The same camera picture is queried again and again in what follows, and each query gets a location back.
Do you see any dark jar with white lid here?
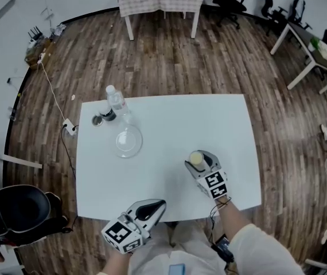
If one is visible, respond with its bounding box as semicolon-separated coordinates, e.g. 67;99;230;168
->
99;104;117;123

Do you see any cardboard box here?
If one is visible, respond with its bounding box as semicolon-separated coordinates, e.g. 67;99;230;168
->
25;37;54;66

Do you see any dark top white leg desk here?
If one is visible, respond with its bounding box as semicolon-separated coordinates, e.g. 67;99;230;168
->
270;21;327;95

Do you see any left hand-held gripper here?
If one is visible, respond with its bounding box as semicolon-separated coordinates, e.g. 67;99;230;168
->
102;199;167;254

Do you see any clear plastic water bottle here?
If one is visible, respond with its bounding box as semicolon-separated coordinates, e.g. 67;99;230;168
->
105;84;137;125

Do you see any black office chair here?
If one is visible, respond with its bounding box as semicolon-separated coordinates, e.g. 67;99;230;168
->
288;0;314;32
260;0;289;37
211;0;253;30

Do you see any black round seat chair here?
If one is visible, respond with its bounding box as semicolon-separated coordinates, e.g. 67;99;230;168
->
0;184;70;248

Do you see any person's left forearm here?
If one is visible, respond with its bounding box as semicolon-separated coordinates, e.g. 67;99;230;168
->
102;249;133;275

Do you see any person's white clothing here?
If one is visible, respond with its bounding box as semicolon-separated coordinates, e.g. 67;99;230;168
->
94;221;306;275

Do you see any green plant in white pot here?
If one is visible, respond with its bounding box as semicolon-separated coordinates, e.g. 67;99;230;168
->
308;36;321;53

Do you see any light blue badge holder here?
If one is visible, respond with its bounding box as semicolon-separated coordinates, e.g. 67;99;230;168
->
169;263;186;275

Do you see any crumpled white bag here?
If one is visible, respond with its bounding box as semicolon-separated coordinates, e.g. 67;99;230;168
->
53;23;67;36

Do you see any black router with antennas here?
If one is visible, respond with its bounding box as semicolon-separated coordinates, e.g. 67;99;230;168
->
27;25;42;43

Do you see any clear glass bowl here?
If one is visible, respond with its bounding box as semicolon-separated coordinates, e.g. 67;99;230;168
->
114;124;143;159

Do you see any person's right forearm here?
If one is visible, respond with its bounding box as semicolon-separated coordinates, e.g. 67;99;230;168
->
215;195;252;240

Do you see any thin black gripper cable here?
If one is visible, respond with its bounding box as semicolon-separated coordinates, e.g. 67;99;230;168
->
208;196;233;242

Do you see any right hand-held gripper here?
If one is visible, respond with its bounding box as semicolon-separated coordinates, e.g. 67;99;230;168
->
184;150;229;201

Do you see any black battery pack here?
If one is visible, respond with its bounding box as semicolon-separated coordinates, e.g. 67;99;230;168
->
211;234;235;263

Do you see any white extension cable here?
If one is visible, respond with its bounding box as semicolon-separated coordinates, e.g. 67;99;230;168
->
39;62;67;123

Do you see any white floor power strip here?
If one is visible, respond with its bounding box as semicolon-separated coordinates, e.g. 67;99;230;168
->
62;118;79;136

